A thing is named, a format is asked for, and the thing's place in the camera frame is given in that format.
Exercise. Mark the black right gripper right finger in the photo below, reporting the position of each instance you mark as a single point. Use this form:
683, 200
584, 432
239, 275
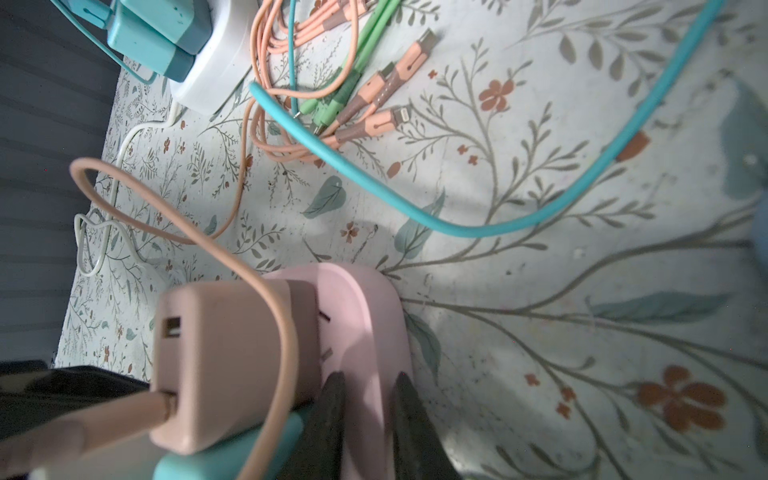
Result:
417, 448

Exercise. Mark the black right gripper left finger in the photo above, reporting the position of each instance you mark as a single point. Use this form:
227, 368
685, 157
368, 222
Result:
318, 451

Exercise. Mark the pink power strip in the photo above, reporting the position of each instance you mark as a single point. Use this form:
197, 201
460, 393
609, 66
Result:
362, 334

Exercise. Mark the pink USB charger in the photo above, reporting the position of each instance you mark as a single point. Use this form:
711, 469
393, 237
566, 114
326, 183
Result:
217, 349

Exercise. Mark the teal USB charger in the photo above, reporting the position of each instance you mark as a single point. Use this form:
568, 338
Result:
226, 459

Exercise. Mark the white power adapter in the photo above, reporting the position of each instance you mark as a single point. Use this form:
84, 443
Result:
83, 221

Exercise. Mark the white power strip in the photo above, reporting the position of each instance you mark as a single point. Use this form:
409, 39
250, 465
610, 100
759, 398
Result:
223, 62

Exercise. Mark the teal charger on white strip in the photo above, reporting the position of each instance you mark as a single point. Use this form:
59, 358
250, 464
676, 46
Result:
127, 39

